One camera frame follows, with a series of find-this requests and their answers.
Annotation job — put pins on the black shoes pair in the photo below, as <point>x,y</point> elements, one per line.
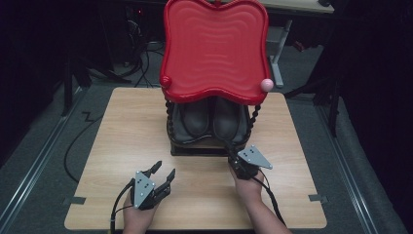
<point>229,120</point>

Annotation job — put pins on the red and black shoe rack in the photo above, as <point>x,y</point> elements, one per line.
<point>214,48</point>

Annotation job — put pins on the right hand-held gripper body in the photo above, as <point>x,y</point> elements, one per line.
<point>251,157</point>

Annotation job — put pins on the grey tape strip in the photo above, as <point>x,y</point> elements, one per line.
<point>75,200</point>
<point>318,198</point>

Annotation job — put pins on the black tripod stand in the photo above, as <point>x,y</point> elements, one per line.
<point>334,110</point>

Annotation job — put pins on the metal floor rail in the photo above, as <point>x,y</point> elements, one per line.
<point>344,169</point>
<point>35,162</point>

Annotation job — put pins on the person's right hand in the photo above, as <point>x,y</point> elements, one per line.
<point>248,190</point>

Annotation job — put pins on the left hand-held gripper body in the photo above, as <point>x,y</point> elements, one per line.
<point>144,190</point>

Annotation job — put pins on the person's left hand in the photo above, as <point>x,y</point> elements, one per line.
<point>138,221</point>

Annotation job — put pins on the black metal stand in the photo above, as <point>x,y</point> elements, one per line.
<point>67,94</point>

